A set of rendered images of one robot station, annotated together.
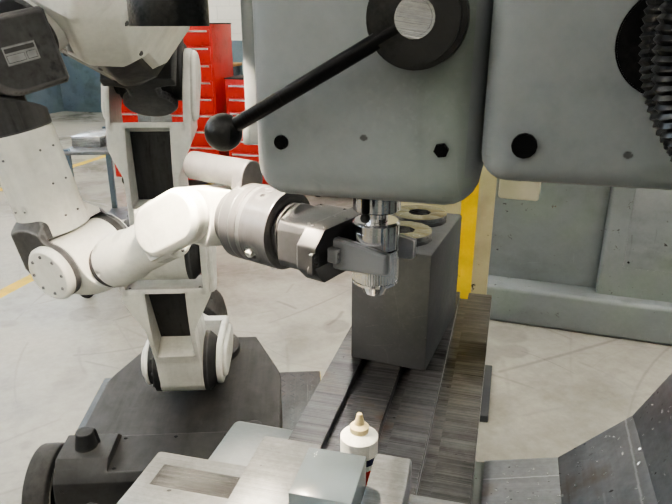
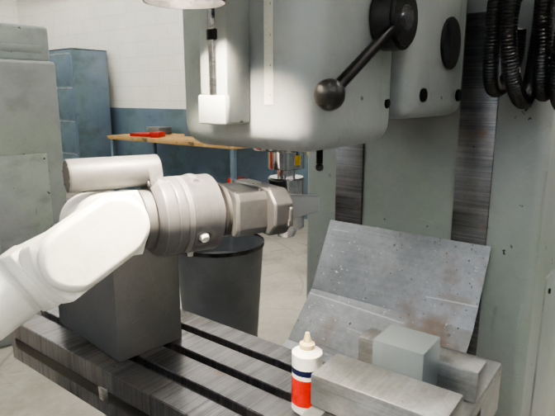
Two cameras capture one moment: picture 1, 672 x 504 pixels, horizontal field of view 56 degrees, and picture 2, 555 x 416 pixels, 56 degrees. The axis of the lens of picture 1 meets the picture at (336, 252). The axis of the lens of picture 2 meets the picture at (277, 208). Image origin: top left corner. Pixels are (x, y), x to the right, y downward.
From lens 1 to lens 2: 0.67 m
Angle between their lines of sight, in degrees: 65
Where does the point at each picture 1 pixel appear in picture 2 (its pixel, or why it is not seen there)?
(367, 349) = (134, 346)
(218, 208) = (149, 207)
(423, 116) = (381, 82)
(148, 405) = not seen: outside the picture
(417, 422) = (240, 359)
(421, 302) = (174, 277)
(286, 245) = (249, 214)
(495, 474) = not seen: hidden behind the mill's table
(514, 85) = (420, 61)
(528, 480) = not seen: hidden behind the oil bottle
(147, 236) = (73, 267)
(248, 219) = (204, 203)
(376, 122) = (366, 87)
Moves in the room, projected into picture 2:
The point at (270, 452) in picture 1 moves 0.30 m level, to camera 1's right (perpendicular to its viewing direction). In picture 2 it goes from (336, 374) to (387, 284)
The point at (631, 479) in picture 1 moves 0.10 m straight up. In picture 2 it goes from (354, 310) to (356, 259)
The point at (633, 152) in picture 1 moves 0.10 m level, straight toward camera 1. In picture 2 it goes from (442, 96) to (514, 96)
